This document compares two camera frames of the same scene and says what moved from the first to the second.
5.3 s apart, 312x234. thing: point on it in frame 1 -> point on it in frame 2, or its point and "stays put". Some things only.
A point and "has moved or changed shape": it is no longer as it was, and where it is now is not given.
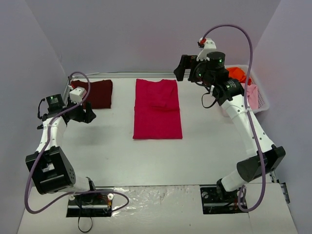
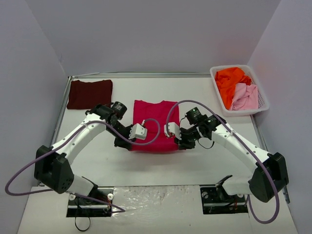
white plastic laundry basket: (263, 102) stays put
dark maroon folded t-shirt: (101, 93) stays put
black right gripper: (188, 65) -> (185, 139)
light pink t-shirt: (252, 94) stays put
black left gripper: (83, 113) -> (124, 139)
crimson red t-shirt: (157, 114) has moved or changed shape
